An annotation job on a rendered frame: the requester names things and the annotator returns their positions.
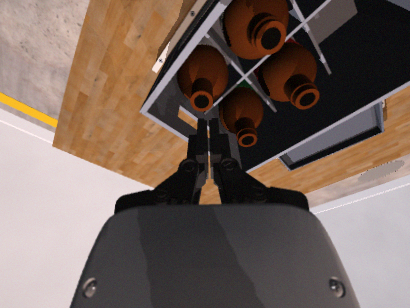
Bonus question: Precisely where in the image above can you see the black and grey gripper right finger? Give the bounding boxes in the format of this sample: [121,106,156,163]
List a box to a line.
[209,118,310,211]

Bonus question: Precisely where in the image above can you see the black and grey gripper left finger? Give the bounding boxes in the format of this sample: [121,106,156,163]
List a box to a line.
[114,119,209,214]

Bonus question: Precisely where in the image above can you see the brown glass bottle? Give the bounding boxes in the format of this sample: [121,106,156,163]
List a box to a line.
[219,0,289,60]
[218,79,264,147]
[253,38,320,110]
[177,36,229,112]

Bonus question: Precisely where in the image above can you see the grey shallow tray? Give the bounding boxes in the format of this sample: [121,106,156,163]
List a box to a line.
[278,101,384,172]

